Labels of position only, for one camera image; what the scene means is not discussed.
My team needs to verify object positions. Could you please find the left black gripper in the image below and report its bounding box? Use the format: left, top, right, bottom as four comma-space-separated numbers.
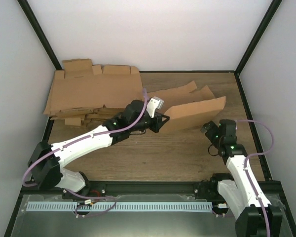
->
130, 112, 170, 133

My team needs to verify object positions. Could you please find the brown cardboard box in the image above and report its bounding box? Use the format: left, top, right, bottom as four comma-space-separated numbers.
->
148, 81, 226, 134

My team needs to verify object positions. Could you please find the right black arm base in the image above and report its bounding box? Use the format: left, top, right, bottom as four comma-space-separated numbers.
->
193, 173, 234, 202

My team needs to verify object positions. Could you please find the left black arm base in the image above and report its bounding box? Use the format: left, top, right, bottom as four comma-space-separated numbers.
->
63, 181, 106, 200

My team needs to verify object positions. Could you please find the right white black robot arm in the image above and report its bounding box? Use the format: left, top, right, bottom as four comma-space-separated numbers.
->
201, 119, 283, 237

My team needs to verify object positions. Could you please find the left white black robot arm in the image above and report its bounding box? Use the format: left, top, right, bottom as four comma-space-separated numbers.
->
28, 97, 170, 199

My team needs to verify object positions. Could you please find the stack of flat cardboard blanks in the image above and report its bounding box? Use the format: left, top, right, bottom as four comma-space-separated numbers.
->
43, 59, 143, 126

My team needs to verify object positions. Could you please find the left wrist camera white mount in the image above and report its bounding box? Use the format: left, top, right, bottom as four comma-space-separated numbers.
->
146, 97, 164, 118

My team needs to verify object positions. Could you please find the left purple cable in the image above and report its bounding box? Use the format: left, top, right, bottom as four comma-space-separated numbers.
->
22, 87, 148, 218

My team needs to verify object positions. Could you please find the black aluminium frame rail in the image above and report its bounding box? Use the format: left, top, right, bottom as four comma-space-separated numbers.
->
20, 181, 285, 197

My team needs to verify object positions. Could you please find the grey metal base plate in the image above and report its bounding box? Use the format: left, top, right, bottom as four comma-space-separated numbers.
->
10, 194, 293, 237

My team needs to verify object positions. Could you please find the light blue slotted cable duct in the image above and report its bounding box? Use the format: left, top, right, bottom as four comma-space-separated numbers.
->
26, 201, 213, 212

